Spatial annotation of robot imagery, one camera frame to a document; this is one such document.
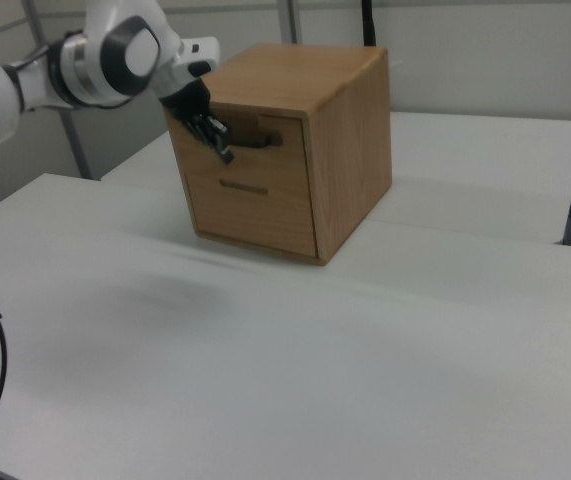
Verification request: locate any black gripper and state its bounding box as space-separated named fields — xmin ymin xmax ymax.
xmin=158 ymin=75 xmax=236 ymax=166

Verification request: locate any wooden drawer with black handle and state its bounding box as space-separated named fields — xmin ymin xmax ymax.
xmin=165 ymin=103 xmax=312 ymax=201

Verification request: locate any wooden two-drawer cabinet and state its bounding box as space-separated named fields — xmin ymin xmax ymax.
xmin=163 ymin=43 xmax=394 ymax=267

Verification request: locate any black vertical pole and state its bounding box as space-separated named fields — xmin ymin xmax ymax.
xmin=360 ymin=0 xmax=379 ymax=48

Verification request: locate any black drawer handle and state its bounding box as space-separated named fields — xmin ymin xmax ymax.
xmin=226 ymin=130 xmax=285 ymax=151

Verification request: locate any wooden drawer with slot handle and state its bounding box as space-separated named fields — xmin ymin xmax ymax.
xmin=183 ymin=171 xmax=319 ymax=260

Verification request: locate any grey metal frame post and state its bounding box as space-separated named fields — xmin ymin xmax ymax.
xmin=23 ymin=0 xmax=92 ymax=180
xmin=278 ymin=0 xmax=299 ymax=46

